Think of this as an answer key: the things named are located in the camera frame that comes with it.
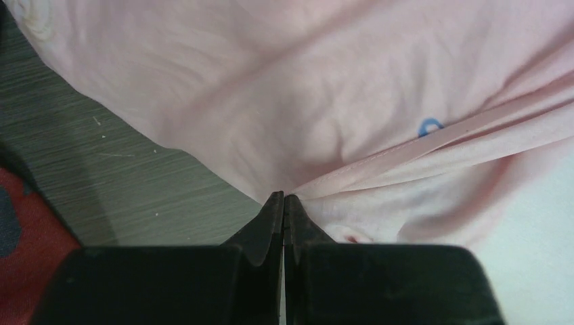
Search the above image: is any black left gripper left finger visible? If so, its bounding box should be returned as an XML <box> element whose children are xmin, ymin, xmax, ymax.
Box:
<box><xmin>31</xmin><ymin>192</ymin><xmax>284</xmax><ymax>324</ymax></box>

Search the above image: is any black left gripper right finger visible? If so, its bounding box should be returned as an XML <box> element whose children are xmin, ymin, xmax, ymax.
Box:
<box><xmin>284</xmin><ymin>195</ymin><xmax>505</xmax><ymax>324</ymax></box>

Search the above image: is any pink pillowcase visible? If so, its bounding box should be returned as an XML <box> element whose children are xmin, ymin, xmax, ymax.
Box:
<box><xmin>6</xmin><ymin>1</ymin><xmax>573</xmax><ymax>246</ymax></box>

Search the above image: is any white pillow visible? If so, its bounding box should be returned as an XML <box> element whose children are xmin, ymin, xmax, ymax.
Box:
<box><xmin>476</xmin><ymin>149</ymin><xmax>573</xmax><ymax>324</ymax></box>

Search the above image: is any red patterned pillowcase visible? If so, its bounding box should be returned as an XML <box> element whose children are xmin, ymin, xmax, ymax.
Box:
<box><xmin>1</xmin><ymin>167</ymin><xmax>80</xmax><ymax>324</ymax></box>

